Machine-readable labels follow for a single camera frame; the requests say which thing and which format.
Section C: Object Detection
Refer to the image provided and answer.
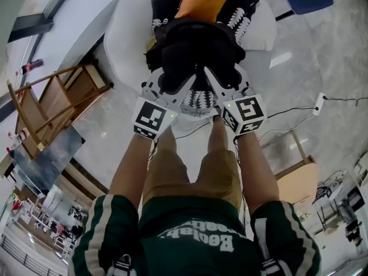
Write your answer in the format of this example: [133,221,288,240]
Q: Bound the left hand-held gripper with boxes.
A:
[132,69,198,142]

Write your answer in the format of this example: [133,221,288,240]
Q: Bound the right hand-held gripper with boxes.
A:
[203,64,268,136]

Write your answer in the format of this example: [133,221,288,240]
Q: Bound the black backpack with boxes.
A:
[145,18,247,96]

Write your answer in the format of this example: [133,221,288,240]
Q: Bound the white beanbag chair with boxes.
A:
[103,0,278,135]

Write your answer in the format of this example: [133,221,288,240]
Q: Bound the person's right forearm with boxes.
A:
[235,132,281,215]

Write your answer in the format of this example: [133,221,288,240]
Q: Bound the person's left forearm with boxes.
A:
[108,131,159,209]

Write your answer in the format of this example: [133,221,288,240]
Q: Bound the person's left leg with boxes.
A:
[157,125,181,155]

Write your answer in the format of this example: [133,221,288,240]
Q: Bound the person's leg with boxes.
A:
[157,125,181,155]
[207,116,234,155]

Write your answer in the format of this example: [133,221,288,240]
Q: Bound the person's right leg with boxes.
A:
[207,116,234,155]

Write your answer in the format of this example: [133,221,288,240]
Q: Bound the black white striped blanket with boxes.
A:
[151,0,262,116]

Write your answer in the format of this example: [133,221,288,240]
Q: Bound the orange cushion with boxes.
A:
[174,0,239,24]

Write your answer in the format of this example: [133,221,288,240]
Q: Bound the person's khaki shorts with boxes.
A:
[142,148,242,212]

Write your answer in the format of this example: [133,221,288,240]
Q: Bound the white power strip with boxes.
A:
[313,92,327,116]

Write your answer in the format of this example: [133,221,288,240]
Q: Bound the light wooden side table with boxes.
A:
[7,62,114,160]

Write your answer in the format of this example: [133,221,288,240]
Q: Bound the brown wooden platform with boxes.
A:
[59,156,110,201]

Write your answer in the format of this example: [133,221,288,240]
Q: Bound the dark bottle red label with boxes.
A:
[20,58,44,76]

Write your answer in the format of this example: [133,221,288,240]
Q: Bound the marble print panel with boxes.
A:
[10,125,86,198]

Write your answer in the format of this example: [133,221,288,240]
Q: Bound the person's green shirt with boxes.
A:
[67,194,323,276]

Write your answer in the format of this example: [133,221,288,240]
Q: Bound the black power cable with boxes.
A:
[324,95,368,106]

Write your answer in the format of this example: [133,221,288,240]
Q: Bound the black white harness strap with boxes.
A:
[106,254,133,276]
[260,259,288,276]

